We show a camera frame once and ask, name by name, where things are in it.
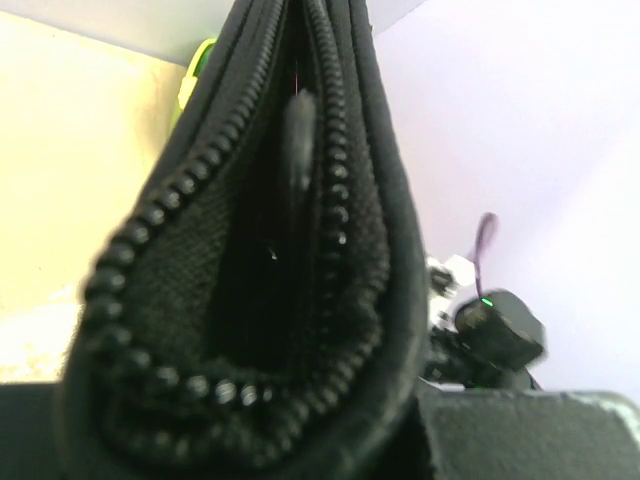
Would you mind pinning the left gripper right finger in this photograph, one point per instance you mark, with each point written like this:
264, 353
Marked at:
504, 434

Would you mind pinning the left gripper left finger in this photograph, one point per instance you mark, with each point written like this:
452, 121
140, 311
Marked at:
28, 450

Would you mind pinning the black tool case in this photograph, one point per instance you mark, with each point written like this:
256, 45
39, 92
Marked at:
261, 312

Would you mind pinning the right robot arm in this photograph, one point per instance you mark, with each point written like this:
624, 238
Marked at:
487, 342

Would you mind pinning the green vegetable tray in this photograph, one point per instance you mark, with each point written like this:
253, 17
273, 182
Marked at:
191, 77

